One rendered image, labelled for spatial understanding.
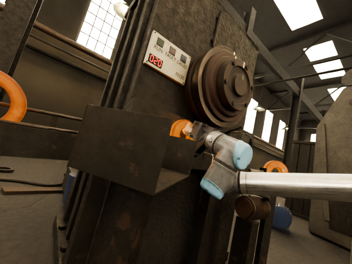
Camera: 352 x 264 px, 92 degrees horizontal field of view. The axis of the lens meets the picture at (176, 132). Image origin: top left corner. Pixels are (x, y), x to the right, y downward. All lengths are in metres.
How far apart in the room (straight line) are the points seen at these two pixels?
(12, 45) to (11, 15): 0.39
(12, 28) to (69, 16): 4.36
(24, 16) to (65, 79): 3.62
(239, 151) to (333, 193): 0.31
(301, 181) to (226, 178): 0.25
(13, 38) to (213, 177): 3.20
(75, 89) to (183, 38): 5.99
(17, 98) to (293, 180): 0.89
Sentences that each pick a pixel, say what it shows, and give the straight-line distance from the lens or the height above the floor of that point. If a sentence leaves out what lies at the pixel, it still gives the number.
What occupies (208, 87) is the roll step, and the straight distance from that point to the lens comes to 0.93.
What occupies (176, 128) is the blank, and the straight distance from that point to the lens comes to 0.82.
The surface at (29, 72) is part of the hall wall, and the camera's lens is 6.93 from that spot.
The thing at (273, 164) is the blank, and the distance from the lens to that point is 1.28.
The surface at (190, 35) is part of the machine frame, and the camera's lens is 1.18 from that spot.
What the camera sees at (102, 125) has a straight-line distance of 0.38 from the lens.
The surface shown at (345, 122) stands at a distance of 3.65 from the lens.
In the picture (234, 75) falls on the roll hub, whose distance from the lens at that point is 1.01.
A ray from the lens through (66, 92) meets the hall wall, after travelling 6.83.
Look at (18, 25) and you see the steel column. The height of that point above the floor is 1.86.
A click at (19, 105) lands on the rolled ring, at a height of 0.69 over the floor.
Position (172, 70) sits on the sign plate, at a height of 1.10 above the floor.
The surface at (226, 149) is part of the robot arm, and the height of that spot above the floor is 0.72.
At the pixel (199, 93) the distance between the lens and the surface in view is 0.90.
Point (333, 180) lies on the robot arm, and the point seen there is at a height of 0.70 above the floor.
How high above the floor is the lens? 0.66
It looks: 8 degrees up
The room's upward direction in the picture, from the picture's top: 14 degrees clockwise
